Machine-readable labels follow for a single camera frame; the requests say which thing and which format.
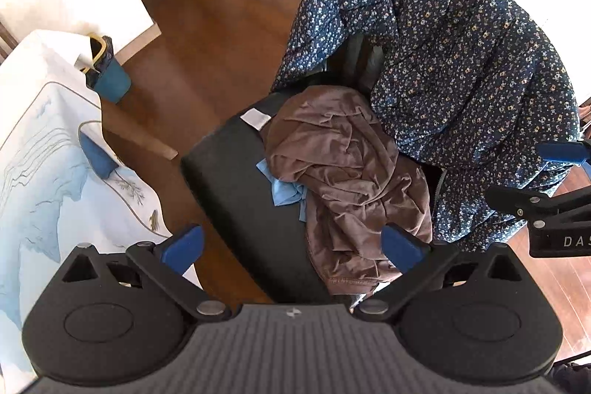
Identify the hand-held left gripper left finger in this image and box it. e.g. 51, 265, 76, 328
60, 224, 232, 323

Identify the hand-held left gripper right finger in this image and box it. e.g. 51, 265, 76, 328
353, 224, 525, 323

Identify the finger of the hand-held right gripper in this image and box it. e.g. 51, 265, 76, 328
537, 140, 591, 182
487, 185, 591, 222

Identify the brown t-shirt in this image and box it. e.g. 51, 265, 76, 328
240, 85, 435, 298

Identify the wooden chair with black seat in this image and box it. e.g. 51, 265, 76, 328
180, 34, 446, 307

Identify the light blue cloth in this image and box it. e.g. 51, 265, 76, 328
256, 158, 309, 225

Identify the printed tablecloth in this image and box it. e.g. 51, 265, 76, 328
0, 29, 204, 394

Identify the navy floral jacket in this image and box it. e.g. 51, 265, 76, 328
270, 0, 580, 254

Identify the yellow rimmed waste bin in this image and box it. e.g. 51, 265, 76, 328
76, 33, 132, 104

